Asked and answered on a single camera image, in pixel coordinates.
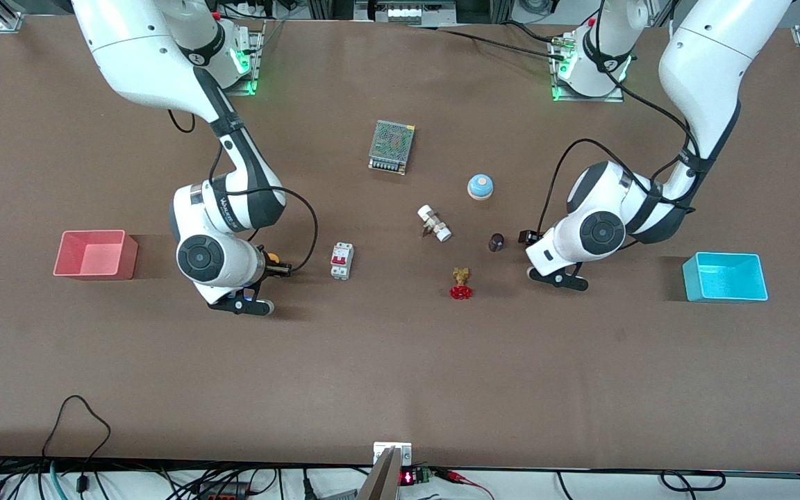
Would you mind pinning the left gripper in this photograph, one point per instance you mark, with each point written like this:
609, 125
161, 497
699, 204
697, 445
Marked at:
530, 237

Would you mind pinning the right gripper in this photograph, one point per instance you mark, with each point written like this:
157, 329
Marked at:
278, 269

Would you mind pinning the yellow push button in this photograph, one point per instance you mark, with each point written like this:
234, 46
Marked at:
273, 258

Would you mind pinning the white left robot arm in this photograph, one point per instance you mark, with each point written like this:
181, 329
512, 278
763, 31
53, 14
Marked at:
719, 48

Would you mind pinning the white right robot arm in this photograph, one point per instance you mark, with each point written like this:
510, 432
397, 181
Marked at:
143, 55

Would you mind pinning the dark small cylinder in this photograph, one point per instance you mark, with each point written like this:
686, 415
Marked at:
496, 242

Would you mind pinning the white red circuit breaker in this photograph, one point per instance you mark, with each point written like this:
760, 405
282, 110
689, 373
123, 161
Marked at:
342, 260

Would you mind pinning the blue round bell button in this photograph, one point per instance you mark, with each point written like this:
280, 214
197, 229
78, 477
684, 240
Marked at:
480, 185

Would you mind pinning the white pipe fitting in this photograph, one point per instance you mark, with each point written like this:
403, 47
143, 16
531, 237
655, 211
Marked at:
435, 223

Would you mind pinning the metal mesh power supply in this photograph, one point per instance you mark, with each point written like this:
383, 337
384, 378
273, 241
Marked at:
391, 142

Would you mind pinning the pink plastic bin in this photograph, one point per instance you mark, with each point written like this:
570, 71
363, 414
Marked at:
94, 260

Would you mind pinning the cyan plastic bin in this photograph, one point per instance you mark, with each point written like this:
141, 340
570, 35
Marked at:
723, 278

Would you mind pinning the grey metal bar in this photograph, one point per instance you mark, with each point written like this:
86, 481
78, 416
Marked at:
382, 479

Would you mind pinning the red LED display module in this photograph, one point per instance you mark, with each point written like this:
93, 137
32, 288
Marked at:
407, 478

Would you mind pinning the grey device with lights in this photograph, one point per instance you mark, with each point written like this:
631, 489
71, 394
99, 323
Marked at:
407, 12

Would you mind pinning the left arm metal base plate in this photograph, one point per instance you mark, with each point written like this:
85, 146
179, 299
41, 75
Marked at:
615, 98

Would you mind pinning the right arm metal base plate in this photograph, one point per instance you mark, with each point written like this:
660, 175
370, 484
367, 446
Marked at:
254, 87

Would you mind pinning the silver mounting bracket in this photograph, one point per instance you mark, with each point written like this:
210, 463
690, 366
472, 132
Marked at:
403, 455

